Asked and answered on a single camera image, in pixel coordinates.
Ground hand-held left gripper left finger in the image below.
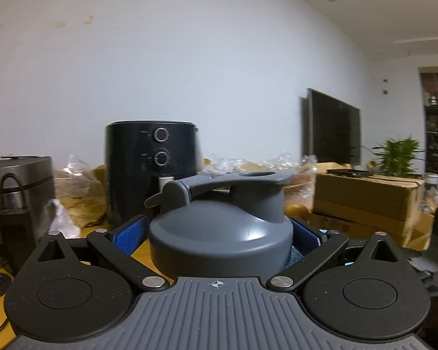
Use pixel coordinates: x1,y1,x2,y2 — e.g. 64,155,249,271
38,215,169,289

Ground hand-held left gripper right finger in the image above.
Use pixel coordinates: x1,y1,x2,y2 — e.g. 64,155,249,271
266,218,401,289

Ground blue microfiber cloth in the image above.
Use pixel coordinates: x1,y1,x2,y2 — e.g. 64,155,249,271
286,246,305,269

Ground grey shaker bottle lid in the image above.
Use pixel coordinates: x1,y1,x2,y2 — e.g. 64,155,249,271
144,171,294,278

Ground orange fruit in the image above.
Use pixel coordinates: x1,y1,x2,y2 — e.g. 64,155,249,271
286,204,309,220

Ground printed brown cardboard box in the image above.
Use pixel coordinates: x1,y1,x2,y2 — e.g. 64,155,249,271
307,211,436,251

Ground dark blue air fryer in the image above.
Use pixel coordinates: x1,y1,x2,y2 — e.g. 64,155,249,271
106,120,199,227

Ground large clear bag of flatbreads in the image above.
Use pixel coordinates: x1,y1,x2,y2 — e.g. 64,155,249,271
201,151,319,205

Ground small white plastic bag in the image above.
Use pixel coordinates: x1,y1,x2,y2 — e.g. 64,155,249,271
47,199,81,238

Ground flat black tray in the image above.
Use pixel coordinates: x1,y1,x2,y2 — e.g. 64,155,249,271
326,169,373,179

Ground black flat screen television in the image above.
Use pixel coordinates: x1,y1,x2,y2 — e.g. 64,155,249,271
301,88,362,167

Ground black portable air pump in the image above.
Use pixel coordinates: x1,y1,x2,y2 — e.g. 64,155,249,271
0,173,36,275

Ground grey rice cooker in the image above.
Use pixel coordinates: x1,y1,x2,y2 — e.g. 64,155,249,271
0,156,56,224

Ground green potted plant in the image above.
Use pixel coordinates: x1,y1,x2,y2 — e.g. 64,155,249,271
365,136,426,178

